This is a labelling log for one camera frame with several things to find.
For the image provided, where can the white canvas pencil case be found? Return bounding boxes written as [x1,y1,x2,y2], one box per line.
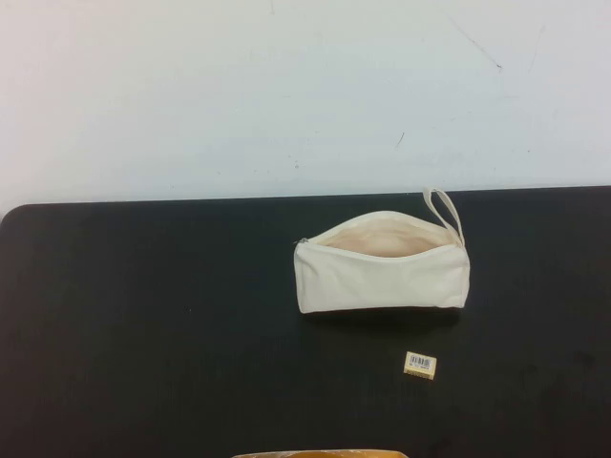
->
[292,187,472,316]

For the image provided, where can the cream eraser with barcode label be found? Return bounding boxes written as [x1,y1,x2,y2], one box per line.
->
[403,350,435,382]

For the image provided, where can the yellow object at table edge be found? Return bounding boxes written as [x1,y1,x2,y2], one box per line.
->
[232,448,407,458]

